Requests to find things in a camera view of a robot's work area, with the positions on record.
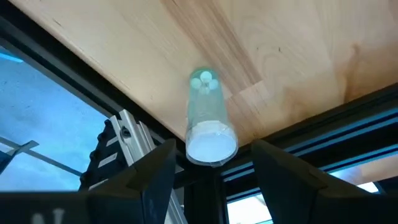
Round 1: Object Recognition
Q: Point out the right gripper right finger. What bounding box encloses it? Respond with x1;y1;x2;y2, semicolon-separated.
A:
252;139;352;224

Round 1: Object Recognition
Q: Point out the small green vial white cap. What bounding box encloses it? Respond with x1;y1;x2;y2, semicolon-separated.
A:
185;67;239;167

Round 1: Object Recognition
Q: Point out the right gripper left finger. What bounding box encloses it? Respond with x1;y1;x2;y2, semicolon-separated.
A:
83;139;177;224

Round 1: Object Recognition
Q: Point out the silver aluminium extrusion bracket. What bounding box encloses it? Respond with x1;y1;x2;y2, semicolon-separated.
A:
109;108;189;224

